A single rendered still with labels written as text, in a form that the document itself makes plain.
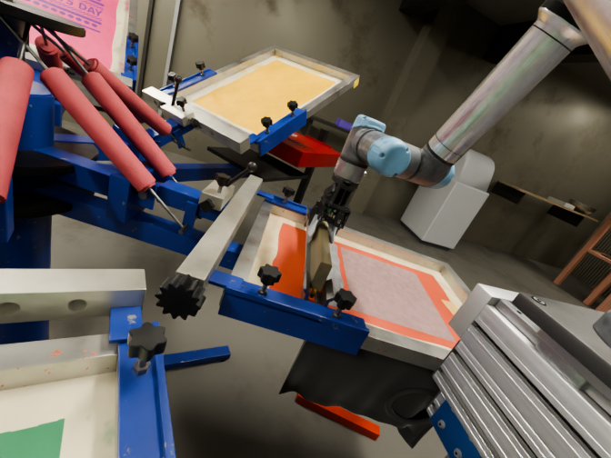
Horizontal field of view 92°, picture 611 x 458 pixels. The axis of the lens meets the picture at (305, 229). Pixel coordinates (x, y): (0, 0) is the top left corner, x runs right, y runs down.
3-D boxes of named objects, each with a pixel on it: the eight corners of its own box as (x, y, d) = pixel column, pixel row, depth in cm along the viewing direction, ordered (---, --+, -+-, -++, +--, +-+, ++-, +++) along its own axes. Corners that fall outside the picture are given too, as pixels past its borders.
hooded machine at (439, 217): (396, 222, 534) (443, 138, 474) (425, 230, 555) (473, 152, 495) (419, 243, 467) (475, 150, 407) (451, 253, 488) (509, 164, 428)
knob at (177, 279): (206, 303, 55) (215, 272, 52) (195, 325, 49) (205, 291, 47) (165, 292, 54) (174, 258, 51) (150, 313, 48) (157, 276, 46)
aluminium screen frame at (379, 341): (443, 271, 123) (448, 263, 121) (545, 404, 69) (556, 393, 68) (262, 206, 112) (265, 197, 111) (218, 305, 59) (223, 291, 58)
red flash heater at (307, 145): (289, 144, 231) (295, 128, 226) (338, 168, 215) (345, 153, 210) (235, 138, 179) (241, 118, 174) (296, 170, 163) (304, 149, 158)
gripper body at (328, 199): (315, 222, 75) (334, 178, 71) (315, 210, 83) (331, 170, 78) (343, 232, 76) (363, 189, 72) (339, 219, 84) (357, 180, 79)
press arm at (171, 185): (225, 215, 86) (229, 200, 84) (219, 224, 80) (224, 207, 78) (165, 194, 84) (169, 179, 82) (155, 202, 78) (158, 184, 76)
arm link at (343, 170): (337, 154, 77) (365, 165, 78) (331, 171, 79) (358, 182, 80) (340, 160, 70) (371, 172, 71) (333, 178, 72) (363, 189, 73)
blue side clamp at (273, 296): (352, 338, 67) (365, 314, 64) (355, 355, 63) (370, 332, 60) (224, 298, 63) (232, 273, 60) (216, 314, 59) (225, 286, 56)
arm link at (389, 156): (432, 153, 60) (403, 140, 70) (389, 134, 56) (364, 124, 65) (413, 187, 63) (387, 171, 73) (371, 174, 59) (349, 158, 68)
